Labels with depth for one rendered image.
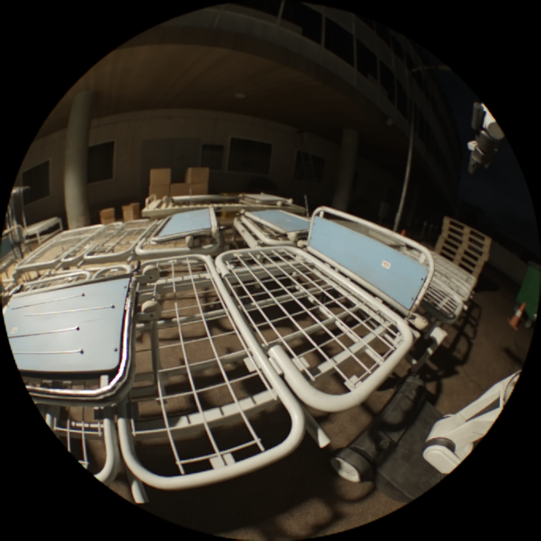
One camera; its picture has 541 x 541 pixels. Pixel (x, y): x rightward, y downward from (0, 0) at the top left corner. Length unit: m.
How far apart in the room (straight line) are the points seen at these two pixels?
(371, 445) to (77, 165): 5.26
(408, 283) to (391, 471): 0.76
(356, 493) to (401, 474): 0.21
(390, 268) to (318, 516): 1.09
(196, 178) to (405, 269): 3.72
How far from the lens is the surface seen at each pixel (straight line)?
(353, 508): 1.01
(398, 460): 0.91
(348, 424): 1.01
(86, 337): 0.55
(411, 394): 1.00
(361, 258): 0.89
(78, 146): 4.85
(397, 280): 0.82
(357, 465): 0.77
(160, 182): 3.81
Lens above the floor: 0.88
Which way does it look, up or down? 28 degrees down
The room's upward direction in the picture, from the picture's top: 7 degrees clockwise
